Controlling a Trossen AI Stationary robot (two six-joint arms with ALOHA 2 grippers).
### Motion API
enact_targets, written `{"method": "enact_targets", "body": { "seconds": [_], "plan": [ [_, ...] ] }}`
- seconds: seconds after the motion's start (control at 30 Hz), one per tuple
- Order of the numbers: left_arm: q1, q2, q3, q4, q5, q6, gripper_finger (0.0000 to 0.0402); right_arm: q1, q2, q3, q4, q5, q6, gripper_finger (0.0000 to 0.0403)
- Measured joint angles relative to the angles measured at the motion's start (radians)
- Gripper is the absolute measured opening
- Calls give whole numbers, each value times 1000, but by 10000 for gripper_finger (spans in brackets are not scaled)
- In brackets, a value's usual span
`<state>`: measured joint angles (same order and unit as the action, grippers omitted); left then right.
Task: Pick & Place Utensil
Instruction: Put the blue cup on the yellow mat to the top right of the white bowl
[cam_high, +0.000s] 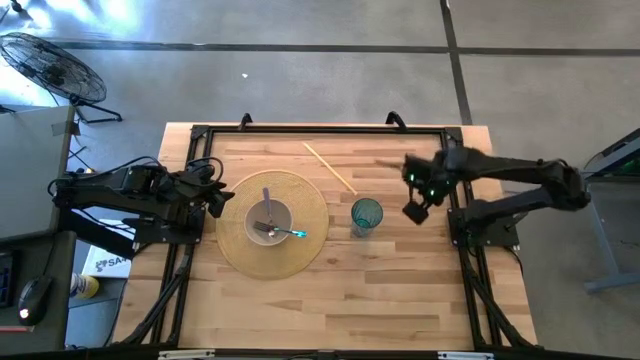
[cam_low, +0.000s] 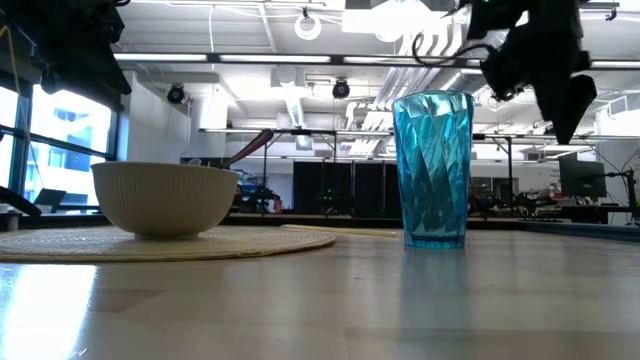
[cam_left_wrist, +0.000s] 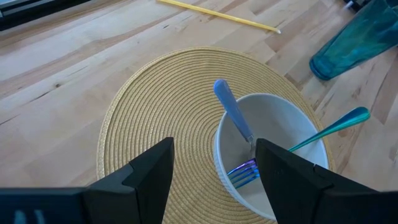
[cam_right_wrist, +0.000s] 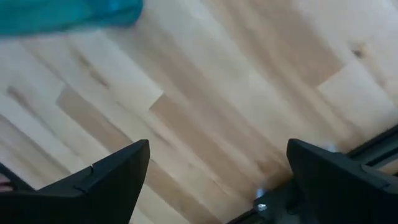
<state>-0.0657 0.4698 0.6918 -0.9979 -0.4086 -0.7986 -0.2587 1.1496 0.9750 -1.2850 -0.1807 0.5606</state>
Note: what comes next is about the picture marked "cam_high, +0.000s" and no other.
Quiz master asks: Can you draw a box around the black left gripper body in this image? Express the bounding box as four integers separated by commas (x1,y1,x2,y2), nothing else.
182,174,235,206

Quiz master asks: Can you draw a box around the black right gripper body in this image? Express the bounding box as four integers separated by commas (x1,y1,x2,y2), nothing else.
404,169,457,201

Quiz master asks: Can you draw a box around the purple handled metal spoon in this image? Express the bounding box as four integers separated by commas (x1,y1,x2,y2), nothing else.
261,187,277,238

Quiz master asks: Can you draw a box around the blue handled metal fork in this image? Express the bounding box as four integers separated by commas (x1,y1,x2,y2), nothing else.
252,220,309,239

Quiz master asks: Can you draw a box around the teal transparent drinking cup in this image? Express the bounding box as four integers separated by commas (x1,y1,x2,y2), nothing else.
349,197,385,239

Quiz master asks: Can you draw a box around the beige round bowl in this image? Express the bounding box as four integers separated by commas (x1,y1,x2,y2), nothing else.
243,198,294,248

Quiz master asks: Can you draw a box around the round woven straw placemat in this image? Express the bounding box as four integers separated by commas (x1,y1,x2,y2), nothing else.
214,169,330,281

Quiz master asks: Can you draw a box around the pale wooden chopstick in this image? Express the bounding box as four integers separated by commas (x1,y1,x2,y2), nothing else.
301,142,359,197

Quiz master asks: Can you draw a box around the white printed cardboard box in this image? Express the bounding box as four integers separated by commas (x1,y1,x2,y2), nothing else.
81,218,137,280

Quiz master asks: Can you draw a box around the yellow bottle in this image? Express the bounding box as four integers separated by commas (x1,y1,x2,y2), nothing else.
69,272,100,300

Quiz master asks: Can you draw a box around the grey metal table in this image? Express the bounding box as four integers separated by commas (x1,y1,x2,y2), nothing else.
582,127,640,295

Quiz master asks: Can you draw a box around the dark desk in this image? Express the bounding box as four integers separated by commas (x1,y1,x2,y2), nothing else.
0,230,77,351

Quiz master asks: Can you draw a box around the grey desk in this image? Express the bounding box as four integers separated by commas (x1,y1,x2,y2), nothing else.
0,105,76,242

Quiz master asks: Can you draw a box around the black floor fan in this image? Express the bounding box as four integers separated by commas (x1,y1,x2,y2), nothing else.
0,31,124,125

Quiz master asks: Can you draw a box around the black computer mouse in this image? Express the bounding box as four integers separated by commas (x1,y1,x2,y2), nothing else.
17,275,54,327

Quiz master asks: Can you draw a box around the black keyboard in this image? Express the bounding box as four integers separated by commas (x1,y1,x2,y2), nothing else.
0,251,15,309

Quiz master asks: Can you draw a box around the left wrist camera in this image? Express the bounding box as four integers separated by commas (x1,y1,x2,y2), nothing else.
187,158,224,186

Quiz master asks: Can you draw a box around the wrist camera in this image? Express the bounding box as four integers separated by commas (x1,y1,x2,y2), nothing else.
187,158,224,186
402,152,435,177

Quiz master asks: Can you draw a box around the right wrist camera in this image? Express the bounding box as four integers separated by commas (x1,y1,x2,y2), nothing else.
402,152,435,177

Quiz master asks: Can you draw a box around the black aluminium table frame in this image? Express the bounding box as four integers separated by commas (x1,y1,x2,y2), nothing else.
112,110,544,351

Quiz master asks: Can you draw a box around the white bracket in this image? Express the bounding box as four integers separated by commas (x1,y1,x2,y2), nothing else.
437,351,494,360
158,349,216,360

